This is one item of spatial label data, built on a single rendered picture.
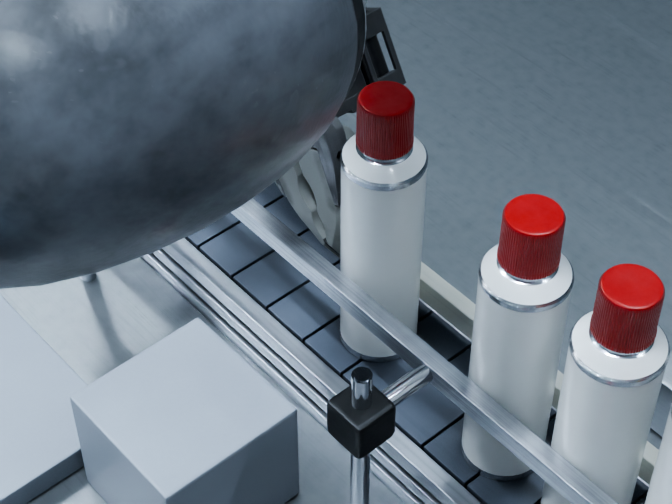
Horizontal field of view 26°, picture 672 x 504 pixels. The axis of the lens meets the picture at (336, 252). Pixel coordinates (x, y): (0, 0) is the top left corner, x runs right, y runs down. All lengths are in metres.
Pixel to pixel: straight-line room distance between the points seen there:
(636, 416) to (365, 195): 0.20
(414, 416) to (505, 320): 0.16
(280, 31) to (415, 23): 0.90
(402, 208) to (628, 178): 0.35
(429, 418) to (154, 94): 0.58
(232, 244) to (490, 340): 0.28
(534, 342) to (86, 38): 0.48
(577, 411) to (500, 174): 0.41
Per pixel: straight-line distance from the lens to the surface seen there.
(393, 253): 0.88
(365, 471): 0.87
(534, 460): 0.82
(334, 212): 0.92
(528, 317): 0.79
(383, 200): 0.85
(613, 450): 0.80
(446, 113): 1.21
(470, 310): 0.95
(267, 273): 1.01
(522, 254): 0.77
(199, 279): 1.03
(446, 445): 0.92
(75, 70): 0.37
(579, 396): 0.78
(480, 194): 1.14
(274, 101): 0.40
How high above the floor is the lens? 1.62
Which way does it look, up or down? 46 degrees down
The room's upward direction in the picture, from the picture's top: straight up
